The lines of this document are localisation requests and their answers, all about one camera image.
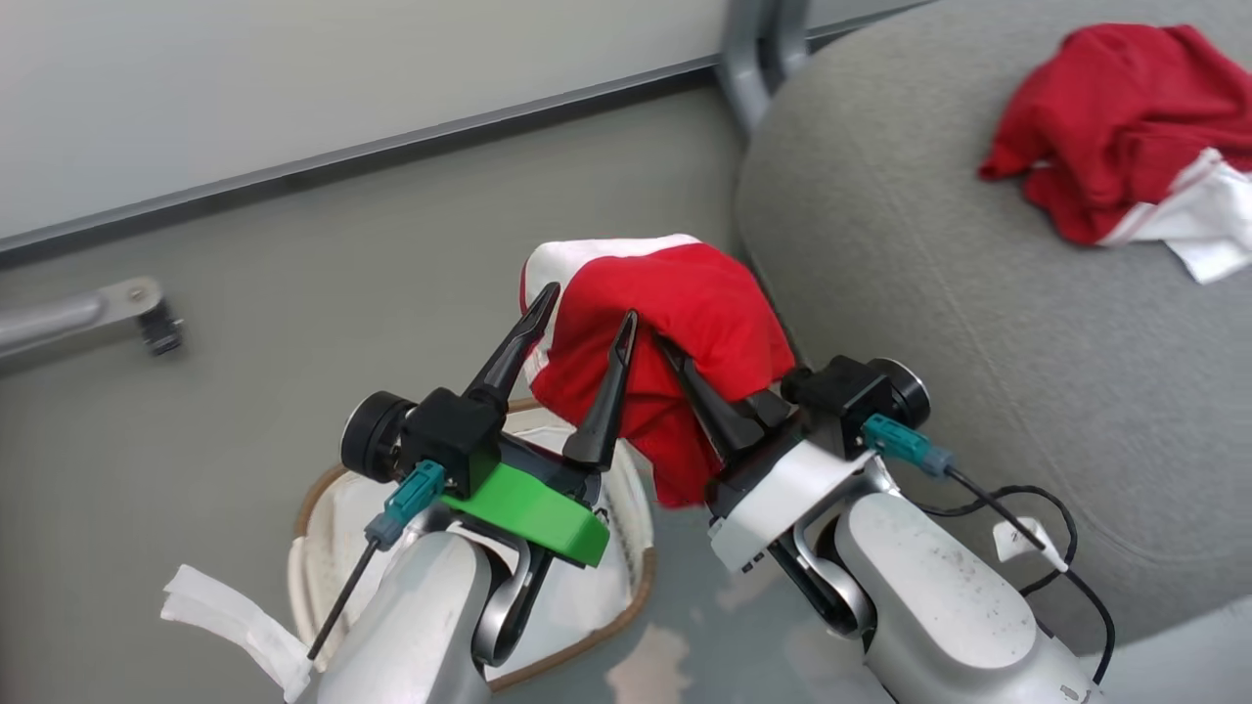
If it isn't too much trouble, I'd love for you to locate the red and white garment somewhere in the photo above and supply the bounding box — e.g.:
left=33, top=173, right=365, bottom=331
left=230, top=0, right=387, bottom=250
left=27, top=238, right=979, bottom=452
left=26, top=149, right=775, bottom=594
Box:
left=977, top=22, right=1252, bottom=286
left=517, top=233, right=799, bottom=510

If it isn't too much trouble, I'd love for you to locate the grey double partition post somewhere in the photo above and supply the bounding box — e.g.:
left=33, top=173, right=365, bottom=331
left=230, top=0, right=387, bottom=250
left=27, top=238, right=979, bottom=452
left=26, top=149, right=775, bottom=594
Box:
left=717, top=0, right=815, bottom=139

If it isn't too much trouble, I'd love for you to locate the black caster wheel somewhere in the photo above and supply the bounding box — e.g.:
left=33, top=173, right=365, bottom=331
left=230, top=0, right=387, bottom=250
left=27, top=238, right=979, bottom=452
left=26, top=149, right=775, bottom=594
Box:
left=139, top=300, right=186, bottom=358

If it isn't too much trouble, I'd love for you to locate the teal cable connector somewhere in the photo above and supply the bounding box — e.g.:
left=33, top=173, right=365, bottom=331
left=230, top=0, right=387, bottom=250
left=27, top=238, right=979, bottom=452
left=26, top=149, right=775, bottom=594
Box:
left=862, top=413, right=957, bottom=479
left=364, top=461, right=448, bottom=550

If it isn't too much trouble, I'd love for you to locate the thin black cable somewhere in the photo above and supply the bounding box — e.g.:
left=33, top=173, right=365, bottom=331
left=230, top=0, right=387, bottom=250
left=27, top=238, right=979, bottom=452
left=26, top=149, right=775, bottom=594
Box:
left=915, top=467, right=1118, bottom=687
left=306, top=538, right=380, bottom=663

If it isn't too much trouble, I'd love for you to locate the grey partition bottom rail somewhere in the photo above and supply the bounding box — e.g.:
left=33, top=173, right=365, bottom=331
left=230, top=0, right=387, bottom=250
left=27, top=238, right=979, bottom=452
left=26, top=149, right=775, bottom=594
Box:
left=0, top=0, right=945, bottom=272

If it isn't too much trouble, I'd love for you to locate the grey fabric sofa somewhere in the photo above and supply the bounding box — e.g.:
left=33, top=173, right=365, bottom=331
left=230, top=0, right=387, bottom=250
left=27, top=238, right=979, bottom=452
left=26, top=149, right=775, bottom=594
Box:
left=735, top=0, right=1252, bottom=653

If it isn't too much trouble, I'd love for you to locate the white tape tag, small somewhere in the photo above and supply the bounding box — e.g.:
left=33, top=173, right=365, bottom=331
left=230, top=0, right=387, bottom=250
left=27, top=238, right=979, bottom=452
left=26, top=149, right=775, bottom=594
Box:
left=992, top=515, right=1069, bottom=574

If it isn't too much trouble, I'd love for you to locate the thin black left cable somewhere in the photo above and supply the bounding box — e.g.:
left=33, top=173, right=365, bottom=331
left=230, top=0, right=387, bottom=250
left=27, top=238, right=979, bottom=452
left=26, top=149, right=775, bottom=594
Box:
left=306, top=538, right=380, bottom=663

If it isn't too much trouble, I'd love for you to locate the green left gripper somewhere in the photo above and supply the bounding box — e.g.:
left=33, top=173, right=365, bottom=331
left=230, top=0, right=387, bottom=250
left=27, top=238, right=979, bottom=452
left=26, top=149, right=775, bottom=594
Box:
left=440, top=282, right=640, bottom=569

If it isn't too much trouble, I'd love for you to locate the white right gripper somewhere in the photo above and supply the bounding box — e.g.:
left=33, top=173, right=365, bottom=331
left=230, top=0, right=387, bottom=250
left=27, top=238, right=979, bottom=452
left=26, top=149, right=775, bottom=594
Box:
left=654, top=335, right=877, bottom=574

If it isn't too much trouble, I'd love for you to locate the white brown-rimmed laundry basket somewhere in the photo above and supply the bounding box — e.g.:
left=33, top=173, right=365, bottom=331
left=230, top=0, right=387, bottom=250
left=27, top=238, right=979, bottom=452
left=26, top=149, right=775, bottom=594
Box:
left=287, top=395, right=659, bottom=694

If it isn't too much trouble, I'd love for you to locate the teal left cable connector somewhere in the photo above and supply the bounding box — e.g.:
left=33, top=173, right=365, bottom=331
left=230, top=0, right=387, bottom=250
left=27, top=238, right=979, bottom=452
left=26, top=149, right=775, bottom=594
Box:
left=364, top=461, right=448, bottom=550

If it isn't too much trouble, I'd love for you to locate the white tape tag, long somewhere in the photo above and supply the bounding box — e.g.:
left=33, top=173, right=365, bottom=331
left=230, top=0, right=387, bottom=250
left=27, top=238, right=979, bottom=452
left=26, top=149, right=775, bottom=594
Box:
left=160, top=563, right=316, bottom=702

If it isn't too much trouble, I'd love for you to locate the teal right cable connector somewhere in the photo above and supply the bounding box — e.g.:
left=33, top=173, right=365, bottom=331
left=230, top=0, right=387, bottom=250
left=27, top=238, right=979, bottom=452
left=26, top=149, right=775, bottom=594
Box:
left=862, top=413, right=957, bottom=479

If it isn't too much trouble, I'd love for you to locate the grey metal partition foot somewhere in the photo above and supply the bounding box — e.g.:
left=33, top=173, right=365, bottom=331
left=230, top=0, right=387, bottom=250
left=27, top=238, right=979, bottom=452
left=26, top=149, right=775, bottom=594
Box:
left=0, top=276, right=164, bottom=360

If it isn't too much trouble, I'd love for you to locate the thin black right cable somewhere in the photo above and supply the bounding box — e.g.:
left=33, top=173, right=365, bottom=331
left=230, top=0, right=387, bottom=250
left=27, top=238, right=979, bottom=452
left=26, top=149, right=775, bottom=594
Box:
left=915, top=467, right=1118, bottom=687

